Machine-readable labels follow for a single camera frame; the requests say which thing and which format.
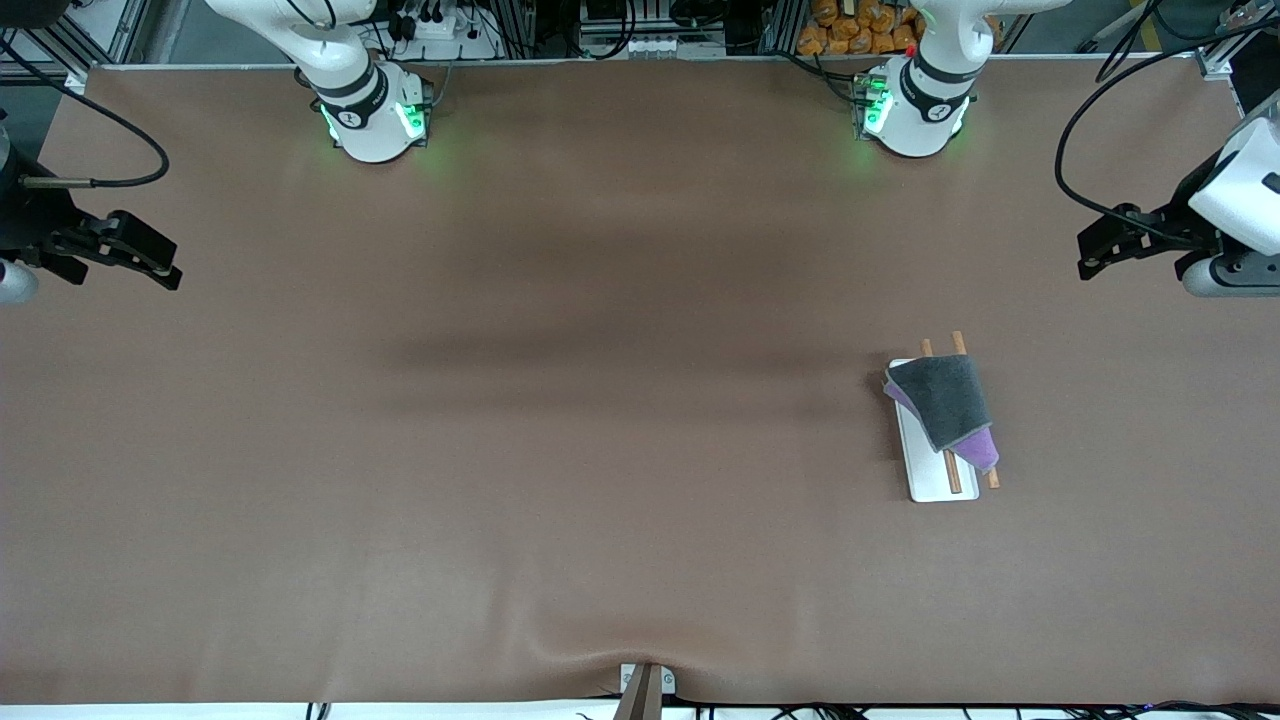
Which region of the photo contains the grey and purple towel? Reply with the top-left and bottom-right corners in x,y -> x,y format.
882,353 -> 1001,476

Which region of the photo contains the wooden rack rod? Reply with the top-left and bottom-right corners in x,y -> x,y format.
952,330 -> 1001,490
921,338 -> 964,495

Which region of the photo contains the white rack base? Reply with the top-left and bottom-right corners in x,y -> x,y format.
889,357 -> 982,503

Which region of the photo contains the orange packaged goods pile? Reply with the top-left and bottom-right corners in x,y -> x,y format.
797,0 -> 921,56

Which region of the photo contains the white power strip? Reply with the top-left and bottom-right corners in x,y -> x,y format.
385,0 -> 501,61

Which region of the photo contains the brown table mat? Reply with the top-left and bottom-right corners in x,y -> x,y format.
0,55 -> 1280,707

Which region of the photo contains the white socket box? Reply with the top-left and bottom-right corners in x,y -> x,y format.
580,30 -> 726,59

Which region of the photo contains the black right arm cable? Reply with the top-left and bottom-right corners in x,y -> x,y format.
0,35 -> 171,191

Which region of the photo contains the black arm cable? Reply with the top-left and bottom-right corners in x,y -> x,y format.
0,35 -> 171,191
1055,0 -> 1280,246

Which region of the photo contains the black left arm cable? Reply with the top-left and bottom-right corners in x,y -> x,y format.
1055,0 -> 1280,246

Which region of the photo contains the aluminium frame profile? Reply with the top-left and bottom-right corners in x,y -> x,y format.
0,0 -> 151,81
1195,0 -> 1280,81

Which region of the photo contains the metal table clamp bracket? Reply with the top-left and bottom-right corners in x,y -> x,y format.
618,660 -> 678,720

